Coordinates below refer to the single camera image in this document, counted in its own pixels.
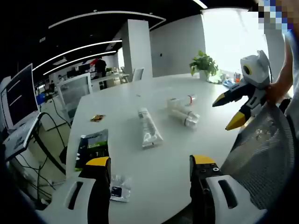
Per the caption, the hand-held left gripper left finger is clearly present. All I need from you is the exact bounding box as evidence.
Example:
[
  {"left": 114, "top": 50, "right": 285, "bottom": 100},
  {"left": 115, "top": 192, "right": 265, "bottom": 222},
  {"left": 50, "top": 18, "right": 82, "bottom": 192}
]
[{"left": 41, "top": 156, "right": 112, "bottom": 224}]

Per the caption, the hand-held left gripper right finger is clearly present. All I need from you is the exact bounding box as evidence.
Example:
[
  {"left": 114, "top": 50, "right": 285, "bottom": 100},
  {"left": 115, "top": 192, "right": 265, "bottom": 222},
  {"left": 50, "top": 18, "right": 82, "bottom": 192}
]
[{"left": 189, "top": 154, "right": 267, "bottom": 224}]

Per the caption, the clear bag with dark card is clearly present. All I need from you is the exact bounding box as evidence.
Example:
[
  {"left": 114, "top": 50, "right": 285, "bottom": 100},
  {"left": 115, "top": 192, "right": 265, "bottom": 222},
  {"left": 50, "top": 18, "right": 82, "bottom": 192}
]
[{"left": 109, "top": 174, "right": 132, "bottom": 203}]

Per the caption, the green black packet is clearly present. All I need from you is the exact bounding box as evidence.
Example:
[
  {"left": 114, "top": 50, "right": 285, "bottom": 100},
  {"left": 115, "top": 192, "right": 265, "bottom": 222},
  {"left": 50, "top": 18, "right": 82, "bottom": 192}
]
[{"left": 74, "top": 129, "right": 109, "bottom": 172}]

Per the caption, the brown snack wrapper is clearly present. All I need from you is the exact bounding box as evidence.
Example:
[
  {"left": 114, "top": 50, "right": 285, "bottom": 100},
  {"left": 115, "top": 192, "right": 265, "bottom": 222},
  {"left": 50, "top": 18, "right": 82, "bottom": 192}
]
[{"left": 90, "top": 114, "right": 106, "bottom": 123}]

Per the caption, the white skincare tube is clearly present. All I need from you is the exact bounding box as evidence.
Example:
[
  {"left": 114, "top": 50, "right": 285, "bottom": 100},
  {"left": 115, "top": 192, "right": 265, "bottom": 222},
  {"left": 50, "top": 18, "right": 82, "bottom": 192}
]
[{"left": 137, "top": 107, "right": 164, "bottom": 149}]

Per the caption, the person's right hand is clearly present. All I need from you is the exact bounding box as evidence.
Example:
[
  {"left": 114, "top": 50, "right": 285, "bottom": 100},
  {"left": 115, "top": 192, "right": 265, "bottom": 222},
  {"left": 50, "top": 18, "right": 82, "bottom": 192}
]
[{"left": 267, "top": 79, "right": 292, "bottom": 103}]

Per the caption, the blue plastic packet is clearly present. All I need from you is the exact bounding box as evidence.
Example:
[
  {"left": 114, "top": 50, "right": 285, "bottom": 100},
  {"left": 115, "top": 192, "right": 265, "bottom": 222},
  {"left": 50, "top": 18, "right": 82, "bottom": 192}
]
[{"left": 222, "top": 78, "right": 237, "bottom": 89}]

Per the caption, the bright window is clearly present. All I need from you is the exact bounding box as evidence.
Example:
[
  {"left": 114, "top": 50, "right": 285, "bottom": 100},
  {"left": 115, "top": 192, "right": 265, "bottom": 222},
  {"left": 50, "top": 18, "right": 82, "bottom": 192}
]
[{"left": 201, "top": 8, "right": 270, "bottom": 76}]

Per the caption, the potted green plant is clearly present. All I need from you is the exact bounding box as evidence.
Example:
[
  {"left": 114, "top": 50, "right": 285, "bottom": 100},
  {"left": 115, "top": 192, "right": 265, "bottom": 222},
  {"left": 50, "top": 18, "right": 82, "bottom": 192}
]
[{"left": 189, "top": 49, "right": 220, "bottom": 82}]

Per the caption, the grey mesh office chair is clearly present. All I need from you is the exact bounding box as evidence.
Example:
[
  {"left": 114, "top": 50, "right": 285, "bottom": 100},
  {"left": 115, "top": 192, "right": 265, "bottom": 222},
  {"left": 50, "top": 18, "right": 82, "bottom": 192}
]
[{"left": 221, "top": 101, "right": 297, "bottom": 210}]

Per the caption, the black-legged standing desk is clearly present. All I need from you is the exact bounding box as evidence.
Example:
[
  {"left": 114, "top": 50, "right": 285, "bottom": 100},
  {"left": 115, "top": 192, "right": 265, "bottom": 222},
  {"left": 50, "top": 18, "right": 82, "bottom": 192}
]
[{"left": 3, "top": 112, "right": 71, "bottom": 175}]

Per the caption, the ceiling light strip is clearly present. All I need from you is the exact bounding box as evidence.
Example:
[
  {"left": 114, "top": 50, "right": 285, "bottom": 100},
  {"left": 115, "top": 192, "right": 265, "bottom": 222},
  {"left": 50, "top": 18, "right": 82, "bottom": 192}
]
[
  {"left": 192, "top": 0, "right": 208, "bottom": 9},
  {"left": 32, "top": 39, "right": 123, "bottom": 71},
  {"left": 43, "top": 50, "right": 117, "bottom": 76}
]

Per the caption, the small white chair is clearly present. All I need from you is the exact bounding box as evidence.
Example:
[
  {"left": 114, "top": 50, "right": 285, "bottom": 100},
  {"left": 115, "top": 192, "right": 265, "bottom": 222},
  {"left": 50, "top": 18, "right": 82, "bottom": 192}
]
[{"left": 132, "top": 67, "right": 145, "bottom": 82}]

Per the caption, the white mesh-back chair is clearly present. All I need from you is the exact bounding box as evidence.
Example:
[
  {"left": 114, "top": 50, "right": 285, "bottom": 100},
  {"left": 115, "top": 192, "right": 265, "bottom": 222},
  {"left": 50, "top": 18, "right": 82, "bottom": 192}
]
[{"left": 56, "top": 72, "right": 93, "bottom": 119}]

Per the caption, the computer monitor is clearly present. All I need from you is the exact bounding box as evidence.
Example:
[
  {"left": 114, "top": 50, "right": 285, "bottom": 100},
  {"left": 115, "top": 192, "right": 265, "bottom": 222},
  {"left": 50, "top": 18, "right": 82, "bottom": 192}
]
[{"left": 0, "top": 63, "right": 42, "bottom": 162}]

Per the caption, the curved ceiling ring light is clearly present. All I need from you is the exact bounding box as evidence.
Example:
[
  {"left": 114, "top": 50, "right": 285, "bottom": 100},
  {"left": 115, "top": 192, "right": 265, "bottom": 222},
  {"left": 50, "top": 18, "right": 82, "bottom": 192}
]
[{"left": 48, "top": 11, "right": 167, "bottom": 30}]

